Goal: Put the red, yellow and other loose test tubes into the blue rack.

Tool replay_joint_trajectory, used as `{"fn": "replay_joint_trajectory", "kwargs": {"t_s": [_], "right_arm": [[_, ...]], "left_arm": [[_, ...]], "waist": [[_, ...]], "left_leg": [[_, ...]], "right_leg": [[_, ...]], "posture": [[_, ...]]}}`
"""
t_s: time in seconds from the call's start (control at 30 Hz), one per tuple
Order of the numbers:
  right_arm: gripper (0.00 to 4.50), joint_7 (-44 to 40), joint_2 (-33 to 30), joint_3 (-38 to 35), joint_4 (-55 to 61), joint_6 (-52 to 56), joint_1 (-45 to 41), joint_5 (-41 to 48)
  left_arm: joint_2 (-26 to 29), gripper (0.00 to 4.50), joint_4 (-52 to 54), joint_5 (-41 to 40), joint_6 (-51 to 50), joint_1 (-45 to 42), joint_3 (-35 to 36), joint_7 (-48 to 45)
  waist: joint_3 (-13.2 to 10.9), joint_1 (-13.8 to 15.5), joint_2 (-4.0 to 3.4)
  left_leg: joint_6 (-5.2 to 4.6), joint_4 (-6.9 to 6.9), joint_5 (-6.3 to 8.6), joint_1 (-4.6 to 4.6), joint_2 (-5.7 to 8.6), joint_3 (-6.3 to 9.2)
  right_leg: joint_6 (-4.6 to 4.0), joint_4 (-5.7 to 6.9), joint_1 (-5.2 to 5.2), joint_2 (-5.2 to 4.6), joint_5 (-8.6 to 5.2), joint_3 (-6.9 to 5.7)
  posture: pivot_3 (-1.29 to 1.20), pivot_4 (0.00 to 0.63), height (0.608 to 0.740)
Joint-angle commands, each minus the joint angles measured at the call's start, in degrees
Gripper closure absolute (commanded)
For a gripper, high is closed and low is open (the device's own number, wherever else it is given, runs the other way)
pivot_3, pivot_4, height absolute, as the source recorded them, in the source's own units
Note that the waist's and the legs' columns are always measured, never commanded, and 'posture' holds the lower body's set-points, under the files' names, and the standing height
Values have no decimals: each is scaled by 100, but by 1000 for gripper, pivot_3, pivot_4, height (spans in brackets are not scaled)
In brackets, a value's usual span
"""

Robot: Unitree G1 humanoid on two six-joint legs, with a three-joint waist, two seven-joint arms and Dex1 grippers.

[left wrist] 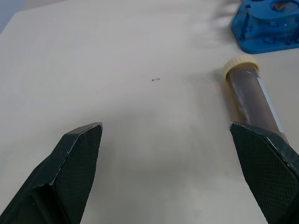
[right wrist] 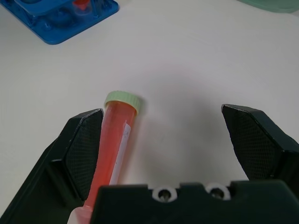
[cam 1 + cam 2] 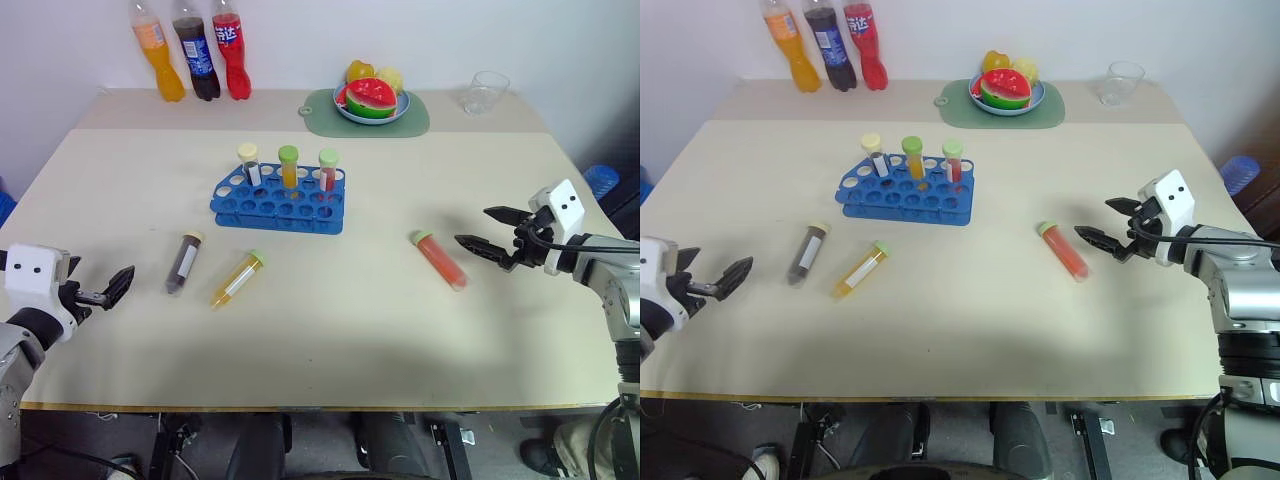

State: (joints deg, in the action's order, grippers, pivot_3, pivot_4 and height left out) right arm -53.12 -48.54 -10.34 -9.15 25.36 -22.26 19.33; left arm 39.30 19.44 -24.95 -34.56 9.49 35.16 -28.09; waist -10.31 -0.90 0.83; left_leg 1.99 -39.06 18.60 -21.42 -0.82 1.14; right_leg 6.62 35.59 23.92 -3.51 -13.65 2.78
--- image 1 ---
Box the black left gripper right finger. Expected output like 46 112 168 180
228 121 299 224

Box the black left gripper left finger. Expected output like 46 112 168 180
0 121 104 224

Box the brown tube with yellow cap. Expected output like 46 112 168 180
222 55 289 142

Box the blue plastic rack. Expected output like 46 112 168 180
231 0 299 54

